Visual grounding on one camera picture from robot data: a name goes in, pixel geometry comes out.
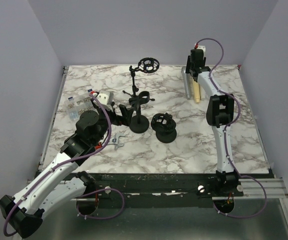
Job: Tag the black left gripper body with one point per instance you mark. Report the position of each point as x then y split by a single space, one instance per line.
115 119

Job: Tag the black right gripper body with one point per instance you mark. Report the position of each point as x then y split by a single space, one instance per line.
191 67

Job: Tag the silver grey microphone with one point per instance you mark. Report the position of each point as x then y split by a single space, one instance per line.
186 81

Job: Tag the black round-base clip stand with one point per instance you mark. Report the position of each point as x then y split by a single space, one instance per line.
139 123

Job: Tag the beige microphone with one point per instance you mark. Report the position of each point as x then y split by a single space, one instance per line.
195 88

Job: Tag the white microphone silver mesh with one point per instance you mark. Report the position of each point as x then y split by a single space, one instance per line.
202 93

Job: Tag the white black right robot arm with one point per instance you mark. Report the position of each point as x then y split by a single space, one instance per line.
219 115

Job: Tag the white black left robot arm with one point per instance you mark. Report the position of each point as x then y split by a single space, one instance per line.
25 211

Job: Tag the clear plastic screw box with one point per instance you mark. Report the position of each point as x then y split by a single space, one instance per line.
75 106

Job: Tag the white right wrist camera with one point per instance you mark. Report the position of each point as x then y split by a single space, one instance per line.
200 47

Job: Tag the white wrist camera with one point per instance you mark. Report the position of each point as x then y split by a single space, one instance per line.
105 97
200 47

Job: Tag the orange handled adjustable wrench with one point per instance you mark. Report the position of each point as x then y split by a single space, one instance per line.
114 140

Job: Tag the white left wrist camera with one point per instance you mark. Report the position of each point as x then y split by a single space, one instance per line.
105 97

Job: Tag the black shock mount round stand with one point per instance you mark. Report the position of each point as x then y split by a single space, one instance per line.
165 127

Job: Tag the black front mounting rail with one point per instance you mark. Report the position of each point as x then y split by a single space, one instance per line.
130 190

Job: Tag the aluminium extrusion rail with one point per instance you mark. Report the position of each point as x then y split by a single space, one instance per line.
250 189

